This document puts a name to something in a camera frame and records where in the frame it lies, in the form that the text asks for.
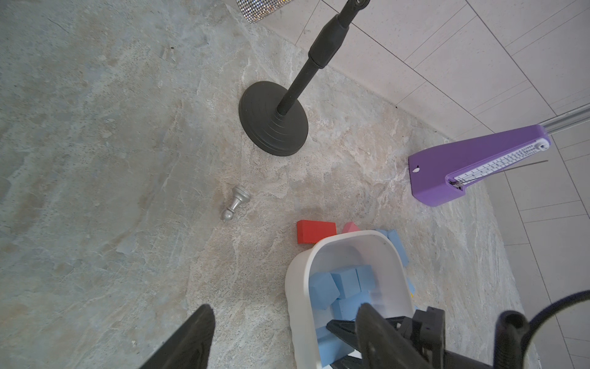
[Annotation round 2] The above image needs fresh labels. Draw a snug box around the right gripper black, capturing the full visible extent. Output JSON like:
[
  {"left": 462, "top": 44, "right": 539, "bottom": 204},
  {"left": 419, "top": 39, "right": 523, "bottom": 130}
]
[{"left": 326, "top": 306, "right": 491, "bottom": 368}]

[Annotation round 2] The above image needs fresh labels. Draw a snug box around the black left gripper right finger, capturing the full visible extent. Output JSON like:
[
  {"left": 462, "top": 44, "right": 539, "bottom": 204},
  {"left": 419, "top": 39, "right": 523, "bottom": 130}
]
[{"left": 356, "top": 304, "right": 438, "bottom": 368}]

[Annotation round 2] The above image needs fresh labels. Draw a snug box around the white plastic tray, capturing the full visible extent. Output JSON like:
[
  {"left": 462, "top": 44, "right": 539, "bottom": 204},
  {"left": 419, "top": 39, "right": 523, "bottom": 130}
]
[{"left": 285, "top": 230, "right": 415, "bottom": 368}]

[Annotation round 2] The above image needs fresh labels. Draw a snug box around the purple metronome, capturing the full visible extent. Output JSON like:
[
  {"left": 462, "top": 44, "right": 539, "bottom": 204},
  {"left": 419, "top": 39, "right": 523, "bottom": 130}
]
[{"left": 408, "top": 125, "right": 551, "bottom": 207}]

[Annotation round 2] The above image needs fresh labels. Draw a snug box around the black microphone stand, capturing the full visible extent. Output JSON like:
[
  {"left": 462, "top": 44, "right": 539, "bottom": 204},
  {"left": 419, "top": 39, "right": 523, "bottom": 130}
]
[{"left": 238, "top": 0, "right": 370, "bottom": 157}]

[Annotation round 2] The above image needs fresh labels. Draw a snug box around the pink block upper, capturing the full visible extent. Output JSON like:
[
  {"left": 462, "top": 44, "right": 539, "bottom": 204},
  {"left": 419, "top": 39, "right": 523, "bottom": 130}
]
[{"left": 342, "top": 221, "right": 360, "bottom": 234}]

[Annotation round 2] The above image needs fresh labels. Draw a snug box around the silver chess pawn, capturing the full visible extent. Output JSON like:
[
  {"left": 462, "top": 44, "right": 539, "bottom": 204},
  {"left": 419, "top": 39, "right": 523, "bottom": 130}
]
[{"left": 221, "top": 185, "right": 251, "bottom": 221}]

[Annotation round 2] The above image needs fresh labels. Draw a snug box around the rhinestone silver microphone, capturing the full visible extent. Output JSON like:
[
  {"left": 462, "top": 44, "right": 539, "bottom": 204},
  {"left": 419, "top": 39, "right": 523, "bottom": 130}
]
[{"left": 236, "top": 0, "right": 290, "bottom": 23}]

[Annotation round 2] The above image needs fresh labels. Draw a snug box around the red block by tray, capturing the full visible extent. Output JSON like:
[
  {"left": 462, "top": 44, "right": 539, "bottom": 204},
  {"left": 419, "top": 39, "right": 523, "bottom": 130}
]
[{"left": 297, "top": 220, "right": 337, "bottom": 244}]

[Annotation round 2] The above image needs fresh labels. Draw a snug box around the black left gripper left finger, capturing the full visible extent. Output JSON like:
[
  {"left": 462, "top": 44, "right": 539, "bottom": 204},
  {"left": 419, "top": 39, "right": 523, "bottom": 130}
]
[{"left": 141, "top": 304, "right": 216, "bottom": 369}]

